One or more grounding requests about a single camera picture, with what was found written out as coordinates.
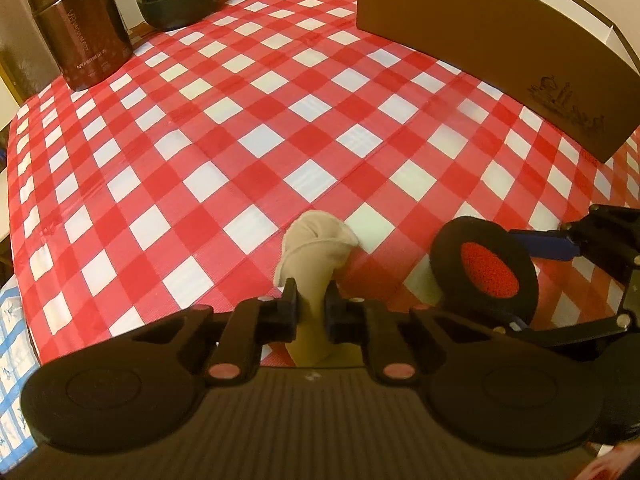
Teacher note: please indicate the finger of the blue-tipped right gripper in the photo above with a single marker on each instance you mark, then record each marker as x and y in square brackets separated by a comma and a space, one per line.
[552, 245]

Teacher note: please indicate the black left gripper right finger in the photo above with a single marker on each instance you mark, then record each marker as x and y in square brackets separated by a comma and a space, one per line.
[368, 324]

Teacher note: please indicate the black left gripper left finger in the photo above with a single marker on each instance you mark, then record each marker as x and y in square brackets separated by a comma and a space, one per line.
[253, 323]

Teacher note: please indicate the black red ear pad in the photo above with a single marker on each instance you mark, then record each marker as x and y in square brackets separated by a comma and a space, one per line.
[485, 274]

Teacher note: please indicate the beige stocking sock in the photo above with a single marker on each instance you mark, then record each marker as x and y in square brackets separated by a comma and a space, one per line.
[315, 246]

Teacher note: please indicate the red white checkered tablecloth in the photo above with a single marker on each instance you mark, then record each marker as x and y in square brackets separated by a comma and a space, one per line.
[173, 182]

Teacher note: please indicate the brown cardboard box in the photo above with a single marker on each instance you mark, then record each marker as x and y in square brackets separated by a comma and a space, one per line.
[563, 59]

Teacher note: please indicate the blue white patterned cloth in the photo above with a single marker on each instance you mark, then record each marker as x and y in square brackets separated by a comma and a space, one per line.
[18, 362]

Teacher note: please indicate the sheer curtain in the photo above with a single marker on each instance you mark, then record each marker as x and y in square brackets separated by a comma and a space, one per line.
[27, 65]

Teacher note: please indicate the brown metal canister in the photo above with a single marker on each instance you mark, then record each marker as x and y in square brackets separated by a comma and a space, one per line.
[87, 38]

